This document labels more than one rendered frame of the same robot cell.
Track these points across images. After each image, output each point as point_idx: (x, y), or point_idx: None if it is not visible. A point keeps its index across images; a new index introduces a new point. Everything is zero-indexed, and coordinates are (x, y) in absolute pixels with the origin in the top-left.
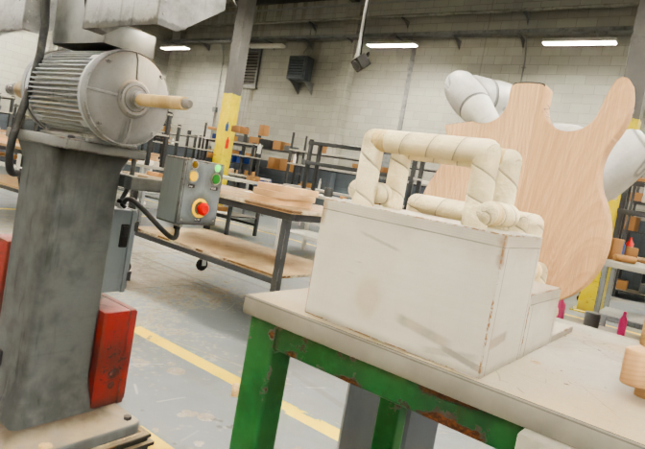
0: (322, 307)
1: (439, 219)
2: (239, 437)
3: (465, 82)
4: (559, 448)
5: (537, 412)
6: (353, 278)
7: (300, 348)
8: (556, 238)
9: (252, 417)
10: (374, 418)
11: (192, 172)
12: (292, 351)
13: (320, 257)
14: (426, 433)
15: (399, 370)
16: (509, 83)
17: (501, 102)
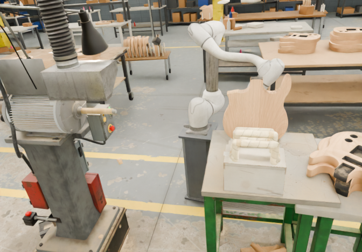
0: (230, 189)
1: (259, 158)
2: (208, 222)
3: (200, 32)
4: (306, 207)
5: (299, 201)
6: (239, 181)
7: (224, 198)
8: (272, 125)
9: (212, 217)
10: (199, 163)
11: (104, 118)
12: (221, 200)
13: (225, 177)
14: None
15: (260, 200)
16: (214, 22)
17: (214, 34)
